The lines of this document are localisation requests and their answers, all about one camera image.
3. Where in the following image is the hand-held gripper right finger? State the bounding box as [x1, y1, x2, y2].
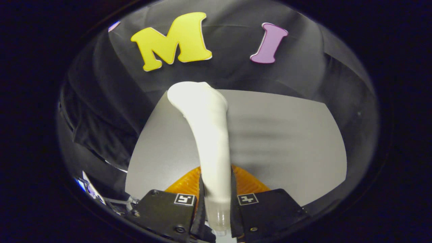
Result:
[230, 164, 309, 243]

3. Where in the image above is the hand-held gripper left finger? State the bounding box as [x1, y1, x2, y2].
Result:
[130, 165, 216, 243]

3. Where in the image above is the white garment steamer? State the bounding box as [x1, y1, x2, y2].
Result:
[167, 81, 233, 237]

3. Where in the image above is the black suit jacket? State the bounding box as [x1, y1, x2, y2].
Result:
[67, 84, 142, 171]

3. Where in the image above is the grey cabinet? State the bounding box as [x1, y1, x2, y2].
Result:
[125, 89, 348, 207]

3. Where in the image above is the black backdrop cloth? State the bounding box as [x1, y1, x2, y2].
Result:
[59, 2, 378, 216]

